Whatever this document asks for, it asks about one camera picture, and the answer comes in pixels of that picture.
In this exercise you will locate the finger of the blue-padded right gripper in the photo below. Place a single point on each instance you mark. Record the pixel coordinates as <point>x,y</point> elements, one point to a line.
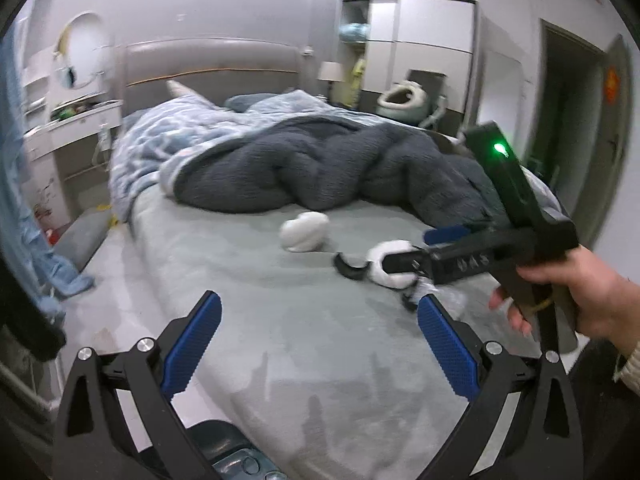
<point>445,235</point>

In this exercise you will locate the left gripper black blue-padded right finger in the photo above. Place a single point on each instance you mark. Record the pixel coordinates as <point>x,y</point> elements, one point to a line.
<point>543,440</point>

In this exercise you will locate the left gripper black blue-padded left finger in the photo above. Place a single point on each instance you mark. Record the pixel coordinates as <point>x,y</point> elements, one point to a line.
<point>92,439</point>

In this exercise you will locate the black white sock ball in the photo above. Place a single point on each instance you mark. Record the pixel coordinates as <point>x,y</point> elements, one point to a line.
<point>388,268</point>

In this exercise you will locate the dark teal trash bin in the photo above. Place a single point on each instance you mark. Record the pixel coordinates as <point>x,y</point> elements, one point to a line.
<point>231,454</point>

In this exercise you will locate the person's right hand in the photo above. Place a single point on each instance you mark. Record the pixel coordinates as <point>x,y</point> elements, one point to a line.
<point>608,303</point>

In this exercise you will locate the black curved plastic piece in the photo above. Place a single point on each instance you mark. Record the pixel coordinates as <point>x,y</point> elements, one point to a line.
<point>350,270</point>

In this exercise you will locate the dark door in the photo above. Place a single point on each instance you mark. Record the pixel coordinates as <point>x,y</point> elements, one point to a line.
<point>582,124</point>

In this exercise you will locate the black hanging garment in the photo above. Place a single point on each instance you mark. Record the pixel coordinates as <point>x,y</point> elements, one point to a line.
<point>25,322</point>

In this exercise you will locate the green cat bed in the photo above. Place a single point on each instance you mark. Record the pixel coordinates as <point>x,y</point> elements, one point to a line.
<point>405,102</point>

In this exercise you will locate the light blue hanging towel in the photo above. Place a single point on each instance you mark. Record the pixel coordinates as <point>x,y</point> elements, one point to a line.
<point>46,276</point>

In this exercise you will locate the grey-green sheeted bed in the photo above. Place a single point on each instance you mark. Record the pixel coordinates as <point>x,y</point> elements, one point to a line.
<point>332,378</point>

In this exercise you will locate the dark grey fleece blanket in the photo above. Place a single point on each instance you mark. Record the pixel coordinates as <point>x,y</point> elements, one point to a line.
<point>323,164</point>

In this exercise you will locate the white bedside lamp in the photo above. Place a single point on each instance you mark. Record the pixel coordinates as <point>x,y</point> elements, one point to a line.
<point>330,73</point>

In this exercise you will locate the grey floor cushion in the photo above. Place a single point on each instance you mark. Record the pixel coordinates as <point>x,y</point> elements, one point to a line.
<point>84,236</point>

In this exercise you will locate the white wardrobe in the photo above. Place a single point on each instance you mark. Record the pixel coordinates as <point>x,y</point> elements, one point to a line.
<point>380,43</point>

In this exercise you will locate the white vanity desk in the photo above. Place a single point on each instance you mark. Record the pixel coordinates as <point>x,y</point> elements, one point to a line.
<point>66,173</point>

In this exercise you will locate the grey padded headboard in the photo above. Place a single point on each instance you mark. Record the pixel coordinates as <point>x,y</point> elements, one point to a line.
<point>216,68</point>

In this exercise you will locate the white power strip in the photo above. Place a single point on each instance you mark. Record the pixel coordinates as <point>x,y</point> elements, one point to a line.
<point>104,138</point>

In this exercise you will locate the blue white patterned duvet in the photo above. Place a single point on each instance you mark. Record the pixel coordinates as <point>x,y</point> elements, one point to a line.
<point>167,137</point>

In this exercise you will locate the round wall mirror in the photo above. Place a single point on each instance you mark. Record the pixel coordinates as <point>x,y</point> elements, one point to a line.
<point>80,56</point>

